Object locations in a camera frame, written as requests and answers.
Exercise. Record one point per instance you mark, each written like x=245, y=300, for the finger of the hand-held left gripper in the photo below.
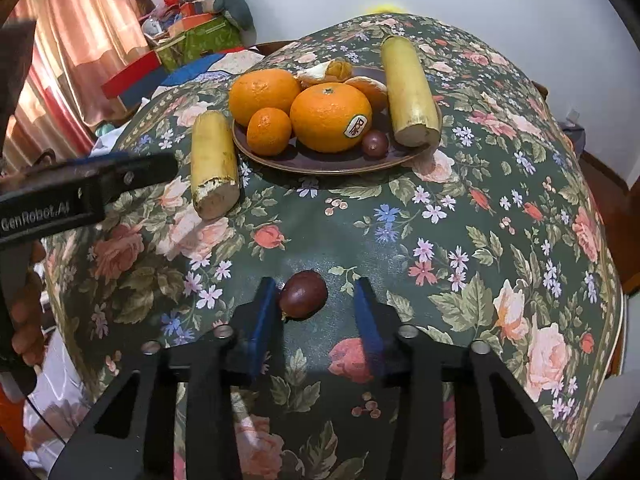
x=145, y=175
x=100, y=166

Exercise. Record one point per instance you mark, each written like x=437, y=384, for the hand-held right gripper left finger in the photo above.
x=262, y=330

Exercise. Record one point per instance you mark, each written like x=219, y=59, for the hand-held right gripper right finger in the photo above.
x=372, y=330

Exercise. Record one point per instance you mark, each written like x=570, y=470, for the small orange mandarin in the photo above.
x=267, y=132

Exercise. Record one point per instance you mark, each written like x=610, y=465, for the purple ceramic plate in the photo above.
x=330, y=162

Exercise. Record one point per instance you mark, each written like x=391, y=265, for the peeled citrus piece with rind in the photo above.
x=325, y=72

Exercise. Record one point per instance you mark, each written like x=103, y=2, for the peeled citrus segment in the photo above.
x=370, y=90

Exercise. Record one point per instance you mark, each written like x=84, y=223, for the long green sugarcane piece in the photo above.
x=407, y=90

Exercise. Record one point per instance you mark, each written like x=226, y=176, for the person's left hand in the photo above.
x=27, y=320

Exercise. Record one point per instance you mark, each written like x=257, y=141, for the short yellow sugarcane piece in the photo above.
x=212, y=160

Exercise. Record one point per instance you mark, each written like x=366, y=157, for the flat red box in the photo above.
x=132, y=77

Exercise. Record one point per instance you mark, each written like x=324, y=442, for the blue patchwork quilt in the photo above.
x=200, y=70

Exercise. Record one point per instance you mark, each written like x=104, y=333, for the pink curtain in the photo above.
x=85, y=35

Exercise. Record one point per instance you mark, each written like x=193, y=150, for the large plain orange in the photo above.
x=260, y=92

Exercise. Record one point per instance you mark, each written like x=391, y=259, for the green patterned box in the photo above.
x=205, y=42

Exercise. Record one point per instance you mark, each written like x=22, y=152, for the orange box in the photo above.
x=192, y=22

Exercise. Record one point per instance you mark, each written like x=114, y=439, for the large orange with sticker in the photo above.
x=320, y=120

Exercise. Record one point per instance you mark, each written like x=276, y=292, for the dark bag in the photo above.
x=572, y=137

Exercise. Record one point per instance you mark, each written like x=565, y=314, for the wooden chair back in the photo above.
x=542, y=94

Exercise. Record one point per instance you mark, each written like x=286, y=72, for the yellow object behind table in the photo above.
x=384, y=8

